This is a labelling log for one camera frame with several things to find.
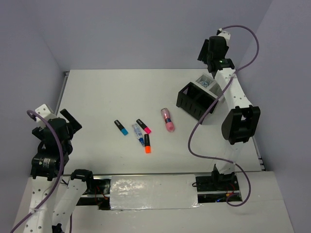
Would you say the blue round tape tub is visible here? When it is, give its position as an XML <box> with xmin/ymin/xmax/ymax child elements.
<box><xmin>199</xmin><ymin>80</ymin><xmax>211</xmax><ymax>88</ymax></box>

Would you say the blue cap highlighter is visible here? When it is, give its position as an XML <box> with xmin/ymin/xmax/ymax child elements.
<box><xmin>114</xmin><ymin>120</ymin><xmax>128</xmax><ymax>135</ymax></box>

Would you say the clear glue bottle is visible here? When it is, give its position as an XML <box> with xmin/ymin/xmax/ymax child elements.
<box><xmin>132</xmin><ymin>123</ymin><xmax>144</xmax><ymax>147</ymax></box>

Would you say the pink cap highlighter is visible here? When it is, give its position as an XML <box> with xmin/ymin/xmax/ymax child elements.
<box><xmin>136</xmin><ymin>119</ymin><xmax>152</xmax><ymax>134</ymax></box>

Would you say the pink cap marker tube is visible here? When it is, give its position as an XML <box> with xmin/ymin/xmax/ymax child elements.
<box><xmin>160</xmin><ymin>108</ymin><xmax>175</xmax><ymax>133</ymax></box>

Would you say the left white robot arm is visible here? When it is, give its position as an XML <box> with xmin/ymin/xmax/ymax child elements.
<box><xmin>11</xmin><ymin>104</ymin><xmax>95</xmax><ymax>233</ymax></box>

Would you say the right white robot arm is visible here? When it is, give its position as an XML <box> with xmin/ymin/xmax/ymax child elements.
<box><xmin>198</xmin><ymin>34</ymin><xmax>260</xmax><ymax>190</ymax></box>

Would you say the white mesh organizer box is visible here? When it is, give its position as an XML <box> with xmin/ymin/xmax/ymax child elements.
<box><xmin>193</xmin><ymin>73</ymin><xmax>222</xmax><ymax>105</ymax></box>

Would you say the black slotted organizer box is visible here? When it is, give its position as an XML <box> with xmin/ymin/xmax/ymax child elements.
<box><xmin>176</xmin><ymin>82</ymin><xmax>217</xmax><ymax>121</ymax></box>

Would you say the orange cap highlighter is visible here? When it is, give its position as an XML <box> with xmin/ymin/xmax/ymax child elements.
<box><xmin>144</xmin><ymin>134</ymin><xmax>151</xmax><ymax>153</ymax></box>

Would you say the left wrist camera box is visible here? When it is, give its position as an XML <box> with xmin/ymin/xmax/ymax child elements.
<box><xmin>35</xmin><ymin>104</ymin><xmax>56</xmax><ymax>121</ymax></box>

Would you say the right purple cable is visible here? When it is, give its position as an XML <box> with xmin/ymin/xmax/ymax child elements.
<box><xmin>188</xmin><ymin>25</ymin><xmax>259</xmax><ymax>207</ymax></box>

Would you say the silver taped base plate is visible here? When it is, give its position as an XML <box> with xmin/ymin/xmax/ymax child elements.
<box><xmin>110</xmin><ymin>174</ymin><xmax>199</xmax><ymax>210</ymax></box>

